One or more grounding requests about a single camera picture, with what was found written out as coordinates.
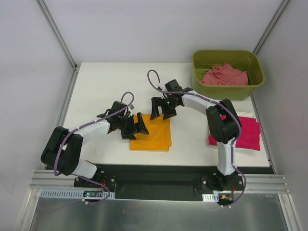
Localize orange t shirt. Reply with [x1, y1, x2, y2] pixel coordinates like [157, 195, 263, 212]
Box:
[130, 114, 172, 151]

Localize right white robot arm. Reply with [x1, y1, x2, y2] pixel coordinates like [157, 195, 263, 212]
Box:
[150, 79, 242, 191]

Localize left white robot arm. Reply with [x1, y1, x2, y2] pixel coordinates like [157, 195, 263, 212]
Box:
[40, 101, 149, 187]

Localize pink crumpled t shirt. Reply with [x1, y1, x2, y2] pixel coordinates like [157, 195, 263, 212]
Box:
[200, 63, 248, 86]

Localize olive green plastic bin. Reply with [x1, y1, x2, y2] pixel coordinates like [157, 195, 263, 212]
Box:
[191, 50, 265, 100]

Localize folded magenta t shirt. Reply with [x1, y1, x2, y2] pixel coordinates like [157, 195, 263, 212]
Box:
[208, 115, 262, 151]

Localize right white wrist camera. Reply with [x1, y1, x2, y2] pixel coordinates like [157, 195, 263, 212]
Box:
[156, 83, 164, 92]

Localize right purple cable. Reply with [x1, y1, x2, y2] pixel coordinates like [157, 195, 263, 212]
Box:
[147, 69, 247, 210]

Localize purple cable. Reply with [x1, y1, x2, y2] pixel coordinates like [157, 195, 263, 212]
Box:
[147, 69, 247, 210]
[38, 91, 135, 214]

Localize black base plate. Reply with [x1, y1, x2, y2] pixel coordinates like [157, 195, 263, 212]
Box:
[72, 164, 250, 200]

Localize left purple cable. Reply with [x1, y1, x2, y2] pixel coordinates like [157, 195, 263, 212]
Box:
[38, 91, 135, 214]

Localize left white cable duct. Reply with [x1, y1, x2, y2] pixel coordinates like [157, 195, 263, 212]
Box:
[40, 189, 115, 200]

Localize white cable duct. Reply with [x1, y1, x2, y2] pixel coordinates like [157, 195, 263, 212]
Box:
[40, 189, 115, 200]
[202, 193, 219, 203]

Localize right white cable duct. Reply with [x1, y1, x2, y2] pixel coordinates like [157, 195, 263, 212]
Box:
[202, 193, 219, 203]

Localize aluminium front rail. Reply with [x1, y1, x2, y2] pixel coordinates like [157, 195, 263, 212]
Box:
[30, 170, 291, 194]

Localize left aluminium frame post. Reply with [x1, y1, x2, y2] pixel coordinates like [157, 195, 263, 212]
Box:
[36, 0, 77, 70]

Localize aluminium frame post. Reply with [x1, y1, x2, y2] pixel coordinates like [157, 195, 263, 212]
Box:
[36, 0, 77, 70]
[253, 0, 291, 55]

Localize right aluminium frame post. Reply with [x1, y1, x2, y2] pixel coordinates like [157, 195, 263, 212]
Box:
[253, 0, 291, 55]

